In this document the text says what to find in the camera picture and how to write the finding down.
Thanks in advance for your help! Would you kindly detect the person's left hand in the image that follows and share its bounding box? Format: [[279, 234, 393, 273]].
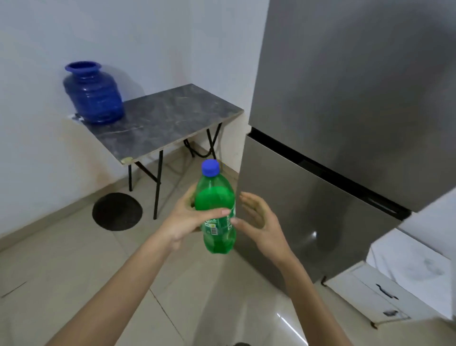
[[159, 184, 231, 252]]

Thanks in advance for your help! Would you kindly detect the person's right hand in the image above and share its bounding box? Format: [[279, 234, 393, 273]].
[[231, 192, 288, 265]]

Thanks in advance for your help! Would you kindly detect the green plastic soda bottle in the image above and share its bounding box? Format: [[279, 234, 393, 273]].
[[194, 159, 237, 255]]

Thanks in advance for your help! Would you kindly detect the person's left forearm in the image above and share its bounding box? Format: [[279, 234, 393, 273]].
[[46, 237, 179, 346]]

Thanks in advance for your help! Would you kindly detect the person's right forearm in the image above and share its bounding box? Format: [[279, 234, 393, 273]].
[[274, 254, 354, 346]]

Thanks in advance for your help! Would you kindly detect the round black floor mat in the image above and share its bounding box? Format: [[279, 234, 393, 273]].
[[92, 193, 143, 232]]

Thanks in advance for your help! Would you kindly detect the grey marble folding table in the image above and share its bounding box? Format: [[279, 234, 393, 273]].
[[73, 83, 245, 220]]

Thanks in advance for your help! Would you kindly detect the silver double-door refrigerator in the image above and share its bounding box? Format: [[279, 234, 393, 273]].
[[233, 0, 456, 296]]

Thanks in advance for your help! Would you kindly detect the blue plastic water pot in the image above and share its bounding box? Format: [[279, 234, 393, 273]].
[[63, 61, 125, 125]]

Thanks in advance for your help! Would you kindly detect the white cabinet with black handle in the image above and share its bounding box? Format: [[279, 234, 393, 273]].
[[321, 228, 456, 327]]

